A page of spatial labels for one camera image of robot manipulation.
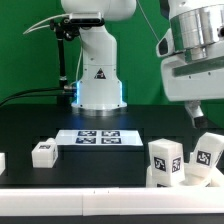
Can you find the white marker tag plate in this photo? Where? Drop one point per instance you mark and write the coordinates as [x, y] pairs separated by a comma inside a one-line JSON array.
[[99, 137]]

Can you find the white obstacle fence frame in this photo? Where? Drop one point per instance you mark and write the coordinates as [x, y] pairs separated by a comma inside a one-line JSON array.
[[114, 201]]

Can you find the black camera stand pole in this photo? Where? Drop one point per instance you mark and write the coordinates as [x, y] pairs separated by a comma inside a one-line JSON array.
[[64, 31]]

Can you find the black camera on stand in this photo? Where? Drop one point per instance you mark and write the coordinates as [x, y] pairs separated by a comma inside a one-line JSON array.
[[92, 19]]

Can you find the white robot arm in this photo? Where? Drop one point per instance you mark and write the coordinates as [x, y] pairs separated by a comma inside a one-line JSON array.
[[192, 53]]

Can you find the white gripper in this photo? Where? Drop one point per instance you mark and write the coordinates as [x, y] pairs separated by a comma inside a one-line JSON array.
[[200, 80]]

